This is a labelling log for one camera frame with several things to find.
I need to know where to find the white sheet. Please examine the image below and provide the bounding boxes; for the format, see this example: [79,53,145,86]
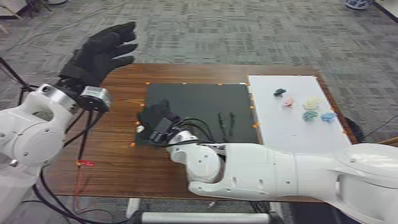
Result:
[245,74,355,155]

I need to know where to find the white table leg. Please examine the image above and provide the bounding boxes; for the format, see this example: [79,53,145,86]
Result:
[124,197,143,218]
[268,201,286,215]

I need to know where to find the green sprig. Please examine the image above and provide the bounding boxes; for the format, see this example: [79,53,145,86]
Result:
[216,111,229,136]
[227,111,238,134]

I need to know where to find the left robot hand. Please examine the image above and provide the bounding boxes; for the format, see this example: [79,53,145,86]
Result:
[56,21,138,89]

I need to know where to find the dark mat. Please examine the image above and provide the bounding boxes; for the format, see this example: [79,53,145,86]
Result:
[133,83,262,146]

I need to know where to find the pale grey bar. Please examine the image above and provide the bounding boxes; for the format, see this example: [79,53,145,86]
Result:
[140,212,271,224]

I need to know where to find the dark green flower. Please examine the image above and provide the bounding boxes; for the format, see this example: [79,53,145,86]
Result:
[271,87,289,98]

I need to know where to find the blue white vase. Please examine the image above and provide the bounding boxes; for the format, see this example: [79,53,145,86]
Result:
[342,0,376,11]

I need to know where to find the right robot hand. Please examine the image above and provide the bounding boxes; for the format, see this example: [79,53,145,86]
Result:
[135,99,182,145]

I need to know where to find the teal flower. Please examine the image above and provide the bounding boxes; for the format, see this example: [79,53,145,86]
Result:
[300,110,319,123]

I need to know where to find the yellow flower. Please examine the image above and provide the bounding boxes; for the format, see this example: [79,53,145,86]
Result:
[300,96,325,111]

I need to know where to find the black tripod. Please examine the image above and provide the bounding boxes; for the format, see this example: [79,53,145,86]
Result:
[0,55,39,105]

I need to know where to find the black cable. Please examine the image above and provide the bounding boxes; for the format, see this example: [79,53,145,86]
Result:
[60,109,108,164]
[360,114,398,140]

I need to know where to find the blue flower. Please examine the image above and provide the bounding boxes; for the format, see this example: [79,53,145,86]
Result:
[319,112,339,124]

